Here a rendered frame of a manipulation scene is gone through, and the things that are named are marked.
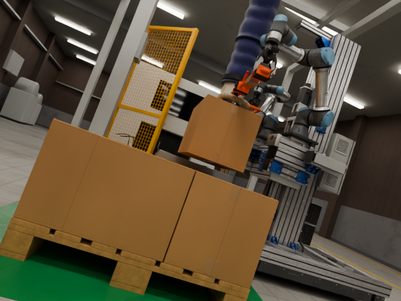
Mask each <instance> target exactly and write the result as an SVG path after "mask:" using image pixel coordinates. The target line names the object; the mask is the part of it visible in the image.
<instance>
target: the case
mask: <svg viewBox="0 0 401 301"><path fill-rule="evenodd" d="M262 118H263V117H262V116H261V115H258V114H256V113H253V112H251V111H248V110H246V109H244V108H241V107H239V106H236V105H234V104H231V103H229V102H227V101H224V100H221V99H219V98H217V97H214V96H212V95H210V94H208V95H207V96H206V97H205V98H204V99H203V100H202V101H201V102H200V103H199V104H198V105H197V106H196V107H195V108H194V109H193V112H192V114H191V117H190V120H189V123H188V125H187V128H186V131H185V133H184V136H183V139H182V141H181V144H180V147H179V149H178V153H181V154H183V155H186V156H189V157H191V158H194V159H197V160H199V161H202V162H205V163H207V164H210V165H213V166H215V167H218V168H222V169H226V170H232V171H237V172H240V173H243V172H244V170H245V167H246V164H247V162H248V158H249V155H250V153H251V150H252V147H253V144H254V141H255V138H256V136H257V133H258V129H259V127H260V124H261V121H262Z"/></svg>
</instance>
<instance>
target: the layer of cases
mask: <svg viewBox="0 0 401 301"><path fill-rule="evenodd" d="M278 203H279V201H278V200H276V199H273V198H270V197H267V196H265V195H262V194H260V193H256V192H254V191H251V190H248V189H245V188H242V187H240V186H237V185H234V184H232V183H229V182H226V181H224V180H221V179H218V178H216V177H212V176H210V175H207V174H205V173H201V172H199V171H196V170H193V169H191V168H188V167H185V166H183V165H180V164H177V163H174V162H172V161H169V160H167V159H163V158H161V157H158V156H156V155H152V154H150V153H147V152H144V151H142V150H139V149H136V148H133V147H131V146H128V145H125V144H123V143H119V142H117V141H114V140H112V139H108V138H107V137H103V136H101V135H98V134H95V133H92V132H90V131H87V130H84V129H82V128H79V127H76V126H74V125H70V124H68V123H65V122H63V121H59V120H57V119H53V121H52V123H51V125H50V128H49V130H48V132H47V135H46V137H45V140H44V142H43V144H42V147H41V150H40V151H39V154H38V157H37V159H36V161H35V164H34V166H33V169H32V171H31V174H30V176H29V179H28V181H27V183H26V186H25V188H24V191H23V193H22V195H21V198H20V200H19V202H18V205H17V208H16V210H15V212H14V215H13V217H15V218H18V219H22V220H25V221H28V222H32V223H35V224H38V225H41V226H45V227H48V228H51V229H55V230H57V231H61V232H65V233H67V234H71V235H74V236H77V237H81V238H85V239H88V240H90V241H94V242H98V243H100V244H104V245H108V246H110V247H114V248H118V249H120V250H123V251H127V252H130V253H134V254H137V255H140V256H143V257H147V258H150V259H153V260H157V261H160V262H162V261H163V260H164V263H167V264H169V265H173V266H176V267H179V268H183V269H187V270H189V271H193V272H196V273H199V274H202V275H206V276H209V277H213V278H216V279H219V280H222V281H226V282H229V283H232V284H236V285H239V286H242V287H246V288H250V286H251V283H252V280H253V277H254V274H255V271H256V268H257V265H258V262H259V260H260V257H261V253H262V251H263V248H264V245H265V242H266V239H267V236H268V233H269V230H270V227H271V224H272V221H273V218H274V214H275V212H276V209H277V205H278Z"/></svg>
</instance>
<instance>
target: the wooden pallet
mask: <svg viewBox="0 0 401 301"><path fill-rule="evenodd" d="M48 241H52V242H56V243H59V244H63V245H66V246H69V247H73V248H76V249H79V250H82V251H86V252H89V253H92V254H96V255H99V256H103V257H106V258H109V259H113V260H117V261H116V265H115V268H114V271H113V274H112V277H111V280H110V283H109V285H110V286H112V287H116V288H120V289H123V290H127V291H131V292H134V293H138V294H142V295H144V293H145V291H146V288H147V285H148V283H149V279H150V277H151V274H152V271H153V272H157V273H160V274H163V275H167V276H170V277H173V278H177V279H180V280H183V281H187V282H191V283H194V284H197V285H201V286H204V287H206V288H207V290H208V293H209V295H210V298H211V300H212V301H246V300H247V298H248V294H249V292H250V289H249V288H246V287H242V286H239V285H236V284H232V283H229V282H226V281H222V280H220V279H216V278H213V277H209V276H206V275H202V274H199V273H196V272H193V271H189V270H187V269H183V268H179V267H176V266H173V265H169V264H167V263H164V260H163V261H162V262H160V261H157V260H153V259H150V258H147V257H143V256H140V255H137V254H134V253H130V252H127V251H123V250H120V249H118V248H114V247H110V246H108V245H104V244H100V243H98V242H94V241H90V240H88V239H85V238H81V237H78V236H74V235H71V234H67V233H65V232H61V231H57V230H55V229H51V228H48V227H45V226H41V225H38V224H35V223H32V222H28V221H25V220H22V219H18V218H15V217H12V218H11V220H10V222H9V224H8V227H7V230H6V232H5V235H4V237H3V239H2V242H1V245H0V255H2V256H6V257H10V258H13V259H17V260H21V261H23V262H24V261H25V260H26V259H27V258H28V257H30V256H31V255H32V254H33V253H34V252H36V251H37V250H38V249H40V248H41V247H42V246H43V245H44V244H45V243H47V242H48Z"/></svg>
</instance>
